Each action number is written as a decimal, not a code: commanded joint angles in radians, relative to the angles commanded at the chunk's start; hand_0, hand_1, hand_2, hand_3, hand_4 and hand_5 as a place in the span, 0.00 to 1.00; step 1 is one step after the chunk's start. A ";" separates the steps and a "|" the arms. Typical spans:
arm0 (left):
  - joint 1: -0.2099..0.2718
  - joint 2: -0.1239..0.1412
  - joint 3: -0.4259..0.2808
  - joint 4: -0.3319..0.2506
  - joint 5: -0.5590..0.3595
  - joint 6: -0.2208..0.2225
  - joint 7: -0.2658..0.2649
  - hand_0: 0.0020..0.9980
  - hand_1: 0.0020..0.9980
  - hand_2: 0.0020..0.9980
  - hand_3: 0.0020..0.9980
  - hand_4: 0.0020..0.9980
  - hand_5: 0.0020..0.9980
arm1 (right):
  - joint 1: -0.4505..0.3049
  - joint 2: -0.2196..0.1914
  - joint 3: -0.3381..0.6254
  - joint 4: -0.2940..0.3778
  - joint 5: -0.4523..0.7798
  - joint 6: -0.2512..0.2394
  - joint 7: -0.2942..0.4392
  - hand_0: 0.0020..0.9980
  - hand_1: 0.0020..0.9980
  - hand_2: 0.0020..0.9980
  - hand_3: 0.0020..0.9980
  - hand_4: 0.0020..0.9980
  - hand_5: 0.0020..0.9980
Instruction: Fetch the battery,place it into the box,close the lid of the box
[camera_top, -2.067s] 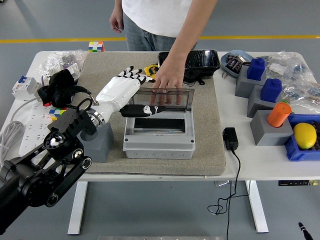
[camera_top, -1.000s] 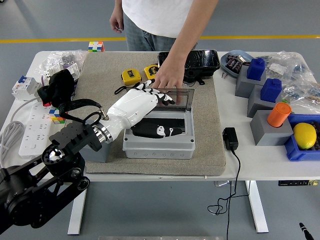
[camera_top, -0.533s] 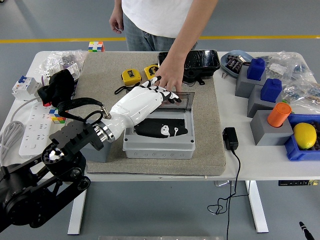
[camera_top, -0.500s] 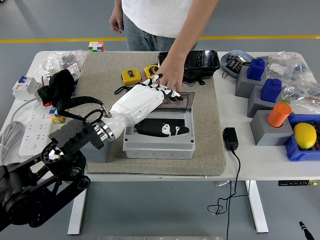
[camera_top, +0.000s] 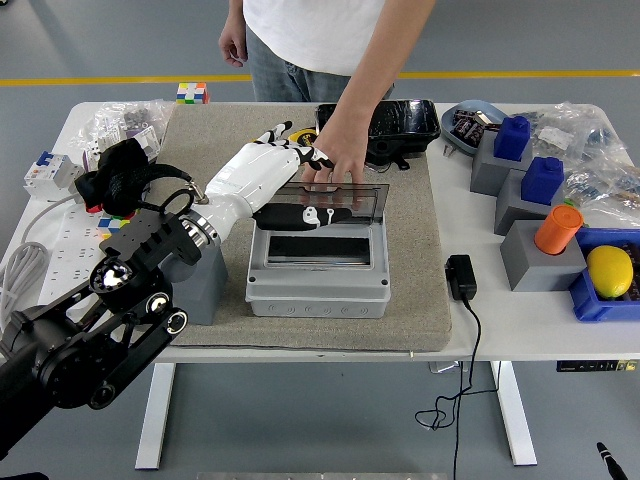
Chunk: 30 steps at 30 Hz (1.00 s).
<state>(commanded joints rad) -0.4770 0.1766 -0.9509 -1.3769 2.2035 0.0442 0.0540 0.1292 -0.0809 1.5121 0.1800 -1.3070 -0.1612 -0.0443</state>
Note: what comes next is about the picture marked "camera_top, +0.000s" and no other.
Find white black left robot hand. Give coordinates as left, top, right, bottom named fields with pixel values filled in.
left=202, top=119, right=355, bottom=237

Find black plastic tray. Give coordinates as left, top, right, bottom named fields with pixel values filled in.
left=314, top=98, right=442, bottom=171

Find yellow lemon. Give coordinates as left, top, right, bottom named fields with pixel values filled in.
left=586, top=245, right=635, bottom=300

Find white circuit breaker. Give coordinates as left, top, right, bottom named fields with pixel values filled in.
left=23, top=150, right=85, bottom=202

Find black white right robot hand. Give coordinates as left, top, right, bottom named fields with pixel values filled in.
left=596, top=441, right=630, bottom=480

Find multicolour puzzle cube white cross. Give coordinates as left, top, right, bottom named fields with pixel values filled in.
left=175, top=81, right=211, bottom=106

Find white power strip with cable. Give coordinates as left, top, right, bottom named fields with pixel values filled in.
left=0, top=194, right=109, bottom=326

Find black table control panel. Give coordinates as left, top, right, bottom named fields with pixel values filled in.
left=556, top=358, right=640, bottom=374

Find orange cylinder battery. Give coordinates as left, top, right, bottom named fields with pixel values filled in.
left=534, top=204, right=585, bottom=255

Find person's right hand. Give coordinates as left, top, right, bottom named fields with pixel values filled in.
left=218, top=23, right=249, bottom=69

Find person's left hand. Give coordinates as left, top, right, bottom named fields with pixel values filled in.
left=299, top=134, right=372, bottom=195

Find grey cube holder block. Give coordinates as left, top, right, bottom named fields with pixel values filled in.
left=167, top=244, right=230, bottom=326
left=469, top=130, right=535, bottom=197
left=493, top=168, right=567, bottom=236
left=499, top=219, right=589, bottom=293

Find grey-brown mat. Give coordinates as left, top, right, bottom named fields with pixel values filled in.
left=134, top=103, right=454, bottom=351

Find white table leg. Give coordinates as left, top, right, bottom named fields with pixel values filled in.
left=134, top=362, right=176, bottom=471
left=489, top=359, right=539, bottom=467

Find pale blue dish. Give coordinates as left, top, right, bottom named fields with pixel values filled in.
left=441, top=99, right=509, bottom=159

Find black power adapter with cord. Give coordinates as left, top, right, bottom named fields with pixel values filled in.
left=414, top=254, right=484, bottom=480

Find dark printed packet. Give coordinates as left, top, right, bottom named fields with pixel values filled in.
left=464, top=120, right=487, bottom=147
left=452, top=110, right=475, bottom=137

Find clear bags of components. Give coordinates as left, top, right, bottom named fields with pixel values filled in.
left=509, top=102, right=640, bottom=229

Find grey electrical box clear lid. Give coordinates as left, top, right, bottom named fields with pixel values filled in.
left=245, top=180, right=392, bottom=319

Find clear bag of small parts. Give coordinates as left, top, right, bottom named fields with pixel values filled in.
left=69, top=98, right=176, bottom=166

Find blue bottle-shaped block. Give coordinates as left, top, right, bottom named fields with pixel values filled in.
left=493, top=115, right=532, bottom=162
left=520, top=156, right=565, bottom=206

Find yellow tape measure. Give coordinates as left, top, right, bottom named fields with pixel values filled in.
left=289, top=128, right=320, bottom=149

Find blue plastic bin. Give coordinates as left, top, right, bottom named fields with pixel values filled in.
left=568, top=227, right=640, bottom=323

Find person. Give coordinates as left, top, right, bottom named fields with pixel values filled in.
left=218, top=0, right=436, bottom=195

